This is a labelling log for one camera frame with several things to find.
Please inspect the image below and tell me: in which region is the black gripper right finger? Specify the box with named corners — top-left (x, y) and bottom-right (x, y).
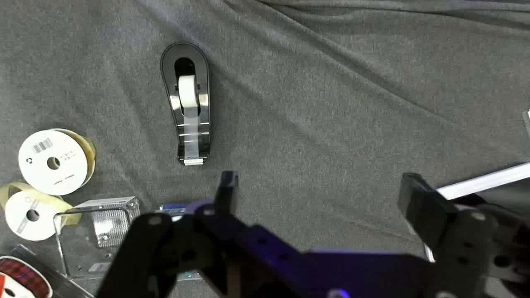
top-left (398, 171), bottom-right (530, 298)

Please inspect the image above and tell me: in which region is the black tape dispenser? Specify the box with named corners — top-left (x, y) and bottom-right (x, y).
top-left (159, 42), bottom-right (214, 169)

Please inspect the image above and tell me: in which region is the red ribbon spool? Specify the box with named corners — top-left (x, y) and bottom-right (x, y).
top-left (0, 254), bottom-right (55, 298)

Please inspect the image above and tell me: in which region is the small clear plastic box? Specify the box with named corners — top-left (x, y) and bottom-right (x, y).
top-left (53, 196), bottom-right (142, 280)

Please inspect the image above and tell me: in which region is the white spool gold ribbon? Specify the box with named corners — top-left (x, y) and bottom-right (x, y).
top-left (0, 181), bottom-right (81, 244)
top-left (17, 128), bottom-right (98, 197)

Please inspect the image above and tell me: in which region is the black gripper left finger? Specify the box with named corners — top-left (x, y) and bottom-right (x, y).
top-left (98, 169), bottom-right (306, 298)

